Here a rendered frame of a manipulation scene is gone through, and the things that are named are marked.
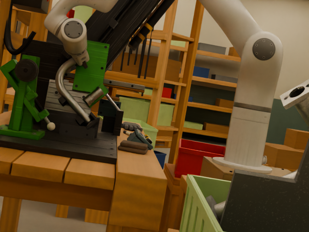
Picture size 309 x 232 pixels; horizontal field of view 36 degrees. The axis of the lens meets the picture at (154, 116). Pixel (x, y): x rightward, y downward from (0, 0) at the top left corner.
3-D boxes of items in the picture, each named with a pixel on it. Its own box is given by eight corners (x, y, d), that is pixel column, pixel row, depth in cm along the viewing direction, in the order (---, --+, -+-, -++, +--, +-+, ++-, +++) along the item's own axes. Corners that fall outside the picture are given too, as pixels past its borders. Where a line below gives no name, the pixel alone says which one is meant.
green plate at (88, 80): (100, 98, 194) (109, 50, 198) (100, 94, 186) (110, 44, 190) (72, 93, 193) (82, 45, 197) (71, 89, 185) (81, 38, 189)
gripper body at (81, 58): (92, 50, 169) (92, 59, 180) (75, 27, 170) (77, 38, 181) (75, 61, 167) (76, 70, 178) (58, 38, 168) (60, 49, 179)
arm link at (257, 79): (270, 112, 155) (283, 40, 154) (273, 113, 137) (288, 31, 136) (233, 106, 157) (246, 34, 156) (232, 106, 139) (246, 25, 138)
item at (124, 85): (141, 91, 217) (143, 85, 217) (144, 93, 201) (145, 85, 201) (57, 77, 213) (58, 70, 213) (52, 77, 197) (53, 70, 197)
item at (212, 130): (235, 147, 1075) (253, 49, 1059) (97, 125, 1028) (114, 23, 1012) (228, 143, 1128) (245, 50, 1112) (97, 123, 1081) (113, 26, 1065)
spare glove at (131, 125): (117, 124, 248) (118, 120, 247) (137, 128, 249) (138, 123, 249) (121, 129, 228) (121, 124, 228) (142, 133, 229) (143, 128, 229)
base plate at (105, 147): (116, 126, 257) (116, 122, 256) (116, 164, 147) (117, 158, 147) (38, 113, 253) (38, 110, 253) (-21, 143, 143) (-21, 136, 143)
